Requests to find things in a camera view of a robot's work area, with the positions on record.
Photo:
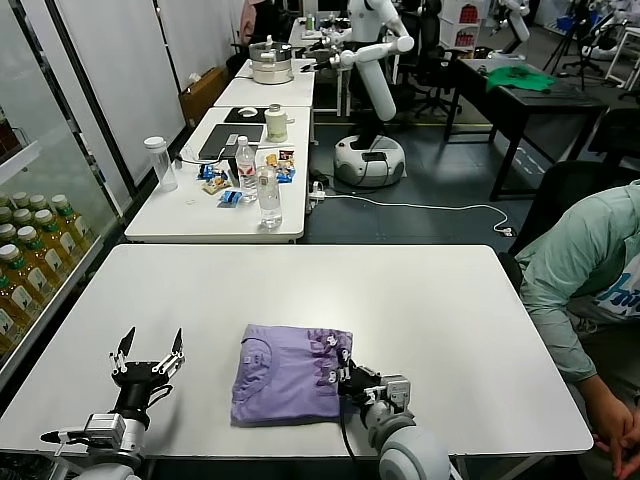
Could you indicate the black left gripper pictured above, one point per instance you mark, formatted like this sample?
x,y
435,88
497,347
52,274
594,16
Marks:
x,y
140,375

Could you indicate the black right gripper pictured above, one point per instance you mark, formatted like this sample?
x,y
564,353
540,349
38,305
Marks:
x,y
360,384

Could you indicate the purple t-shirt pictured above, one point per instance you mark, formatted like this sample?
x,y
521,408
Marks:
x,y
280,380

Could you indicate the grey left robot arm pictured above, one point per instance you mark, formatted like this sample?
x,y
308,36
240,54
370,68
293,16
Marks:
x,y
125,455

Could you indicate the white distant robot arm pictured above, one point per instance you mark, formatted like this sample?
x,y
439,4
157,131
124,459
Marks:
x,y
521,25

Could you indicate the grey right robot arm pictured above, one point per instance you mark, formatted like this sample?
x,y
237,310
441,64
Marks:
x,y
410,455

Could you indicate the white bystander robot arm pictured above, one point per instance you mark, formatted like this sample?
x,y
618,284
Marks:
x,y
381,50
336,38

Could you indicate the bare person hand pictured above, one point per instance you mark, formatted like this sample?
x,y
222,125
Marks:
x,y
627,460
620,422

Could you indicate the white rectangular table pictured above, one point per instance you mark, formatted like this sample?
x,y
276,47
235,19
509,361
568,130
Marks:
x,y
271,92
166,220

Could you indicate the yellow tea bottle white cap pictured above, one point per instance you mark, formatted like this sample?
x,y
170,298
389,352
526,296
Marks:
x,y
5,216
21,285
56,245
23,216
71,225
37,202
38,265
8,320
20,200
7,232

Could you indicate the white power strip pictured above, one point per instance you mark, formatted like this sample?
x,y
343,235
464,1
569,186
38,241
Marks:
x,y
316,191

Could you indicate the large clear water bottle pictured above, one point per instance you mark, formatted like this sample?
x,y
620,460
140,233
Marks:
x,y
270,205

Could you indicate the brown snack packet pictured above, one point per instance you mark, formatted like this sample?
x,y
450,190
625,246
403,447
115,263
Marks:
x,y
216,187

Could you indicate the tall clear bottle white cap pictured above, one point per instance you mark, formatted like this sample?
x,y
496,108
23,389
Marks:
x,y
163,170

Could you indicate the blue white snack packet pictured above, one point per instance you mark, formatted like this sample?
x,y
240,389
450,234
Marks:
x,y
285,174

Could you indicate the white wheeled robot body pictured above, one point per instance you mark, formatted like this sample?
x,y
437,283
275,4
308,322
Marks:
x,y
351,162

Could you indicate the small black stand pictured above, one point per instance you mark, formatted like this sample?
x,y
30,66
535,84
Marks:
x,y
234,170

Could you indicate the water bottle red label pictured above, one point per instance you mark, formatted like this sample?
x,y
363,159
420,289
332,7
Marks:
x,y
246,170

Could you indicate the orange snack packet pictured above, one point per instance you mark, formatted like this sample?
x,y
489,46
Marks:
x,y
271,160

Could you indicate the dark snack packet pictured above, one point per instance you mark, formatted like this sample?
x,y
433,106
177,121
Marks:
x,y
286,155

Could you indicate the dark grey closed laptop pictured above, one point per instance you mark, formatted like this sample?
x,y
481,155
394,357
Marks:
x,y
226,142

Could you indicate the small white remote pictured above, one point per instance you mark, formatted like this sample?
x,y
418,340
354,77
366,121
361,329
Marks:
x,y
232,139

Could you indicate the seated person green jacket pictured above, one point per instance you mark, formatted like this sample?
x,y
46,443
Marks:
x,y
575,270

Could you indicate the cream lidded cup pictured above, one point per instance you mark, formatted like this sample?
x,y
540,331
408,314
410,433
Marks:
x,y
276,127

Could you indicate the glass door display cabinet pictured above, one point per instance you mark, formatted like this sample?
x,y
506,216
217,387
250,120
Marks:
x,y
45,125

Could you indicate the black mouse pad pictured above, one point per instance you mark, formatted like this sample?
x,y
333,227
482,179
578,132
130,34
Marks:
x,y
232,118

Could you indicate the brown cardboard box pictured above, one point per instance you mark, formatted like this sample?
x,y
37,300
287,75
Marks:
x,y
201,100

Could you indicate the white computer mouse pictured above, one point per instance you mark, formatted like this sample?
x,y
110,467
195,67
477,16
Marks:
x,y
246,112

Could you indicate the black bystander robot gripper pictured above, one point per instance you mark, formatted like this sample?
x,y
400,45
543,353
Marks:
x,y
321,65

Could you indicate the white steamer pot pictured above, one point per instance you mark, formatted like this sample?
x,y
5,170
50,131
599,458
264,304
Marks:
x,y
271,70

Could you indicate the black table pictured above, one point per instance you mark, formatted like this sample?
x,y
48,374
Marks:
x,y
551,102

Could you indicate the green cloth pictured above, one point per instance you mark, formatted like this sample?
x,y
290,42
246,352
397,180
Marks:
x,y
521,79

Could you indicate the white cluttered desk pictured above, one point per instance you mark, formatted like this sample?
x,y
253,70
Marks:
x,y
301,34

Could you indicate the small green bottle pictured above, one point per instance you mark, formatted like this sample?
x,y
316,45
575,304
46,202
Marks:
x,y
310,22

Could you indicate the person in pink top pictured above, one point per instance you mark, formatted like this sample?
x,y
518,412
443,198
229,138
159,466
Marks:
x,y
248,20

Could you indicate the white rack red boxes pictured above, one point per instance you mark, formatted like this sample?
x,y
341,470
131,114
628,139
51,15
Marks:
x,y
446,15

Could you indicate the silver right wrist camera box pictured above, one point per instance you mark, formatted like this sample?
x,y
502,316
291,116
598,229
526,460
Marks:
x,y
396,395

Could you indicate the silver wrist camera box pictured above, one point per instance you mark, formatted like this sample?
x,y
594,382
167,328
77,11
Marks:
x,y
105,430
396,395

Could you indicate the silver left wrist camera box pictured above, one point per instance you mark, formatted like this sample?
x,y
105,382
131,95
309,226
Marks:
x,y
105,430

